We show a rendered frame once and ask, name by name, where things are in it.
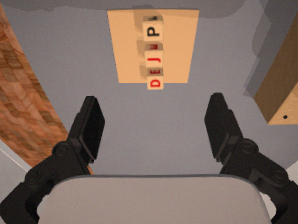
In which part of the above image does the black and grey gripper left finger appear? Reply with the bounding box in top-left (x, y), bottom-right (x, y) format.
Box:
top-left (0, 96), bottom-right (105, 224)

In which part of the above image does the orange flat mat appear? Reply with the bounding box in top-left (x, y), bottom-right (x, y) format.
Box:
top-left (107, 9), bottom-right (199, 83)

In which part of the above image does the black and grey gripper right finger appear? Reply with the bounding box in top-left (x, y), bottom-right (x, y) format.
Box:
top-left (204, 93), bottom-right (298, 224)

